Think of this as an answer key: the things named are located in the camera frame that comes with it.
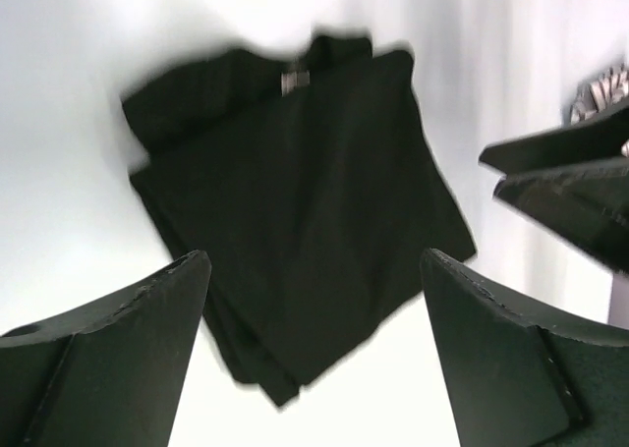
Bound striped white tank top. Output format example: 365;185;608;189
564;63;629;158

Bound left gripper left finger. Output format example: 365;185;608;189
1;251;211;447

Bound black tank top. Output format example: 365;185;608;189
122;33;477;406

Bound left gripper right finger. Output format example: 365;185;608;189
421;250;628;446

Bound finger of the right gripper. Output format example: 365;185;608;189
493;161;628;273
479;107;628;173

